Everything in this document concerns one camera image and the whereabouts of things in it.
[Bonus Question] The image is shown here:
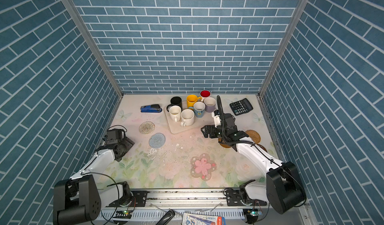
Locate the light blue patterned mug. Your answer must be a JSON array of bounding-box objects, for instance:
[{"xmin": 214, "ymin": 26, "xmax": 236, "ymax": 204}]
[{"xmin": 189, "ymin": 101, "xmax": 206, "ymax": 118}]

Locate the white mug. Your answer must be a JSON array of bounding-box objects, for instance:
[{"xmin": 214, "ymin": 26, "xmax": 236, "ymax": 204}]
[
  {"xmin": 181, "ymin": 109, "xmax": 195, "ymax": 127},
  {"xmin": 169, "ymin": 105, "xmax": 182, "ymax": 122}
]

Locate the pink flower coaster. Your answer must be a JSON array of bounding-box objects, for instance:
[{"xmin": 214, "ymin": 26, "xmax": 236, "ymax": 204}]
[{"xmin": 190, "ymin": 153, "xmax": 217, "ymax": 181}]

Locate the grey blue woven coaster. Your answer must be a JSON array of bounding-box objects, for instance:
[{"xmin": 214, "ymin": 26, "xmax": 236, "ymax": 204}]
[{"xmin": 149, "ymin": 133, "xmax": 166, "ymax": 149}]

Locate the cork woven coaster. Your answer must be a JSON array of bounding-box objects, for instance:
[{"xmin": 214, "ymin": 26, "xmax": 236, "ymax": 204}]
[{"xmin": 246, "ymin": 130, "xmax": 261, "ymax": 144}]

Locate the black remote handle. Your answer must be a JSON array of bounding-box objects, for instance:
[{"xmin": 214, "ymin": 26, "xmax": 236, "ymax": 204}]
[{"xmin": 156, "ymin": 210, "xmax": 176, "ymax": 225}]

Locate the blue black stapler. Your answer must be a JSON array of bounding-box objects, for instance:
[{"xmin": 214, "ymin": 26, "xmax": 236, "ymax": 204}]
[{"xmin": 140, "ymin": 104, "xmax": 163, "ymax": 113}]

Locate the lavender mug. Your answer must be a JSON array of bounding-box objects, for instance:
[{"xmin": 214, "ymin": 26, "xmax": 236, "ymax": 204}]
[{"xmin": 204, "ymin": 97, "xmax": 217, "ymax": 113}]

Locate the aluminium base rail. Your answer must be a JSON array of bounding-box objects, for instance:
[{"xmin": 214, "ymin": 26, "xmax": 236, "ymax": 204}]
[{"xmin": 53, "ymin": 187, "xmax": 316, "ymax": 225}]

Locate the brown round coaster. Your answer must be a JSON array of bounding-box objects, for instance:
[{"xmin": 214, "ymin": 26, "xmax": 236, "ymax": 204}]
[{"xmin": 218, "ymin": 138, "xmax": 267, "ymax": 152}]

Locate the red interior mug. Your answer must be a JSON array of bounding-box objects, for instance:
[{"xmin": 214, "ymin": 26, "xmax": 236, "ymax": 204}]
[{"xmin": 200, "ymin": 90, "xmax": 211, "ymax": 102}]

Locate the yellow mug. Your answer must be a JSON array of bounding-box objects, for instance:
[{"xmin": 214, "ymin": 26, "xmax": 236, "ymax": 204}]
[{"xmin": 187, "ymin": 94, "xmax": 202, "ymax": 108}]

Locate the black calculator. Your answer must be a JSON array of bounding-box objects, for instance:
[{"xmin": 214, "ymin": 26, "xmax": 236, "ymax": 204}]
[{"xmin": 230, "ymin": 98, "xmax": 254, "ymax": 116}]

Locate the white mug right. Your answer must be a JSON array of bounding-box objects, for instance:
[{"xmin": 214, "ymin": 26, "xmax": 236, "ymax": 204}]
[{"xmin": 181, "ymin": 109, "xmax": 195, "ymax": 127}]

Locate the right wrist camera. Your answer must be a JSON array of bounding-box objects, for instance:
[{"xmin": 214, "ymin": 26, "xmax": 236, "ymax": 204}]
[{"xmin": 211, "ymin": 109, "xmax": 221, "ymax": 128}]

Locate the printed paper package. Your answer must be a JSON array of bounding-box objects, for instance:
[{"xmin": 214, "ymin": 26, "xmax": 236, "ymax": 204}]
[{"xmin": 182, "ymin": 213, "xmax": 226, "ymax": 225}]

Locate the white zigzag woven coaster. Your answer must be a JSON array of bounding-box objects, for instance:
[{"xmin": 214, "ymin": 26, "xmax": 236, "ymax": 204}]
[{"xmin": 139, "ymin": 121, "xmax": 156, "ymax": 135}]

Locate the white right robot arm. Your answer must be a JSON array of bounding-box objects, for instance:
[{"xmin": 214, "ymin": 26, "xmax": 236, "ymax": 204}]
[{"xmin": 202, "ymin": 110, "xmax": 307, "ymax": 214}]

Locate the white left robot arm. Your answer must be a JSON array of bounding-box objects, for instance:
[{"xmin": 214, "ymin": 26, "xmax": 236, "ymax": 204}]
[{"xmin": 53, "ymin": 125, "xmax": 135, "ymax": 225}]

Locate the beige serving tray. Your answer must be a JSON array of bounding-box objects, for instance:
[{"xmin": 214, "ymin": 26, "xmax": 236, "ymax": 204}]
[{"xmin": 163, "ymin": 100, "xmax": 222, "ymax": 135}]

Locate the black mug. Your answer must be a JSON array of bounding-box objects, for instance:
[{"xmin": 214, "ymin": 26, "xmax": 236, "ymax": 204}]
[{"xmin": 167, "ymin": 96, "xmax": 183, "ymax": 111}]

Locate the white mug left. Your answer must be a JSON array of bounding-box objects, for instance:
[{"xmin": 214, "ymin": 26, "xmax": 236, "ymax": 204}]
[{"xmin": 169, "ymin": 105, "xmax": 182, "ymax": 122}]

